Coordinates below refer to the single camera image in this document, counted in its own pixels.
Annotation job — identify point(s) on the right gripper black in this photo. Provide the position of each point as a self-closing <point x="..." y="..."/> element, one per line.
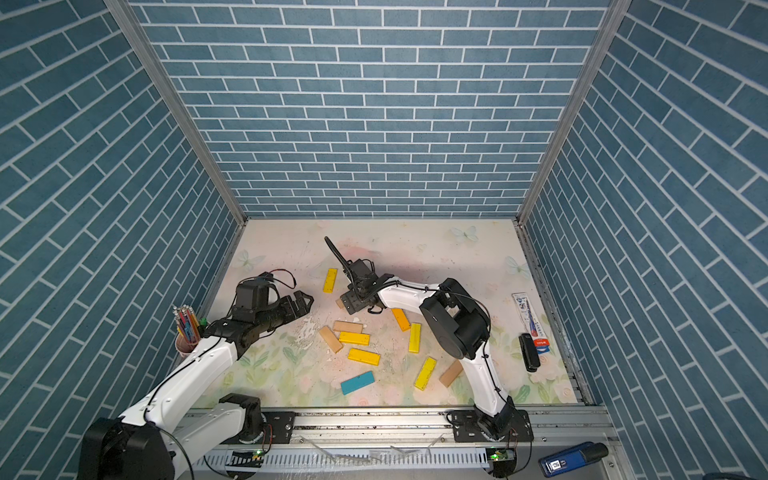
<point x="350" y="302"/>

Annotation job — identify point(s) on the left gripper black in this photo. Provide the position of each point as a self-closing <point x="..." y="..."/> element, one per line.
<point x="292" y="313"/>

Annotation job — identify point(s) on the yellow block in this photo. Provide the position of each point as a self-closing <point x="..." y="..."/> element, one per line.
<point x="425" y="373"/>
<point x="354" y="338"/>
<point x="330" y="279"/>
<point x="362" y="356"/>

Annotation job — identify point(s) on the tan wooden block diagonal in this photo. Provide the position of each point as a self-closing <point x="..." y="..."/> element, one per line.
<point x="331" y="340"/>

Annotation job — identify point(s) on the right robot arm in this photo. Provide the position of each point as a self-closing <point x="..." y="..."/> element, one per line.
<point x="462" y="327"/>

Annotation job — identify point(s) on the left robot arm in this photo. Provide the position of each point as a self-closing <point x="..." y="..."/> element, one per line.
<point x="146" y="441"/>

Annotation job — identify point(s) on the tan wooden block middle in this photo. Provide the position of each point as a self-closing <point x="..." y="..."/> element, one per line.
<point x="349" y="327"/>

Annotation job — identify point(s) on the orange block centre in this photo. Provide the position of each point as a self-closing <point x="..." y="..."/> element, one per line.
<point x="401" y="319"/>

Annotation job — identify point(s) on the pen holder cup with pens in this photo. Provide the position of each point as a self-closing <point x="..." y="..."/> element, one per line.
<point x="188" y="329"/>

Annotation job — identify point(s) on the yellow block vertical centre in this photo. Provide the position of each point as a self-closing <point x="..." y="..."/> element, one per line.
<point x="414" y="338"/>

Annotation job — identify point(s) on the teal block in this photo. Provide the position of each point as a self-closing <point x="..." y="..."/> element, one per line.
<point x="358" y="382"/>

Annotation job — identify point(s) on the tan wooden block lower right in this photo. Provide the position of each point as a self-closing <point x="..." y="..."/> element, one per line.
<point x="448" y="377"/>

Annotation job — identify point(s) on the black remote device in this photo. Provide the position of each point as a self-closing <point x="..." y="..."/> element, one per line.
<point x="529" y="353"/>

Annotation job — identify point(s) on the toothpaste tube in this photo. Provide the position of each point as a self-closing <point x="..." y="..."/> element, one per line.
<point x="532" y="323"/>

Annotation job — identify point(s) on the blue handheld device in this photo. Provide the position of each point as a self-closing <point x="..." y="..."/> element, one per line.
<point x="572" y="458"/>

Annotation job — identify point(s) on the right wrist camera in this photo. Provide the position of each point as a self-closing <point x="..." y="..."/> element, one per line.
<point x="362" y="270"/>

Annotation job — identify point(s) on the white cable duct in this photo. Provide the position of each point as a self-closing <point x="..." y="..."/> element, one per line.
<point x="313" y="459"/>

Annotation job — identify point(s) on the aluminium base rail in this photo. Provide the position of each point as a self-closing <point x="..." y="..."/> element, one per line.
<point x="535" y="425"/>

